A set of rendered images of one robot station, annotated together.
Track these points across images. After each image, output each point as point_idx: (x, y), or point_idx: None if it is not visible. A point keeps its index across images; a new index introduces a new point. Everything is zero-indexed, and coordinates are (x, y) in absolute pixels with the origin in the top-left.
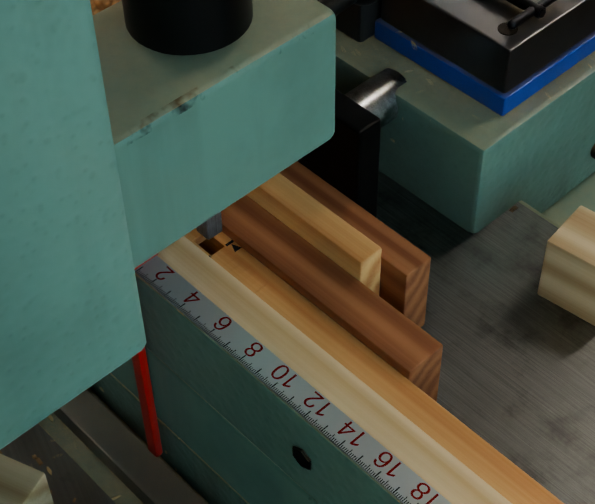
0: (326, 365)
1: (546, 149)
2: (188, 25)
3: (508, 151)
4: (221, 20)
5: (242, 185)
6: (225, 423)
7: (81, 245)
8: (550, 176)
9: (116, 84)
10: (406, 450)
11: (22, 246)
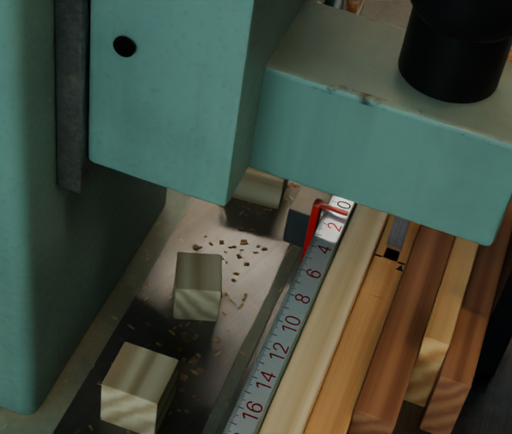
0: (321, 350)
1: None
2: (415, 60)
3: None
4: (435, 75)
5: (391, 203)
6: None
7: (200, 87)
8: None
9: (358, 62)
10: (276, 424)
11: (163, 48)
